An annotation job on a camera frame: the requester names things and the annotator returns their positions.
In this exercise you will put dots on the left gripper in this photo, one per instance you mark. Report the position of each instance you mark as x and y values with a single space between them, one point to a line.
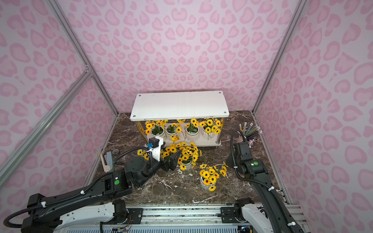
164 163

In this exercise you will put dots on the sunflower pot bottom second-left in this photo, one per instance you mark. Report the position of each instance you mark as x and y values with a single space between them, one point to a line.
173 129

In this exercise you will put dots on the sunflower pot second-left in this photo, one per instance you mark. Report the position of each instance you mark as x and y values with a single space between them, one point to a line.
173 129
189 156

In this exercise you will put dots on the white two-tier shelf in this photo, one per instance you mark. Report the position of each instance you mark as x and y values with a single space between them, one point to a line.
181 105

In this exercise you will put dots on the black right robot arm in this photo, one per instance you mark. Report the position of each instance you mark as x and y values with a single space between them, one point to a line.
262 186

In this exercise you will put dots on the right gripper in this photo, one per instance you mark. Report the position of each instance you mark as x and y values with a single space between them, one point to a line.
241 147

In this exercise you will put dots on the pink pencil cup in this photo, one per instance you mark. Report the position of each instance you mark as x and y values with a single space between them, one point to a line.
251 131

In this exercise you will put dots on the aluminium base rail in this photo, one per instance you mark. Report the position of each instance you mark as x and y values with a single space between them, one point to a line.
205 218

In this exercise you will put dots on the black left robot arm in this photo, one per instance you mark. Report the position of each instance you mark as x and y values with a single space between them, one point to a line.
44 214

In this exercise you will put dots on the sunflower pot top second-left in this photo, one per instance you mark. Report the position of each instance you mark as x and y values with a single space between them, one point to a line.
189 156

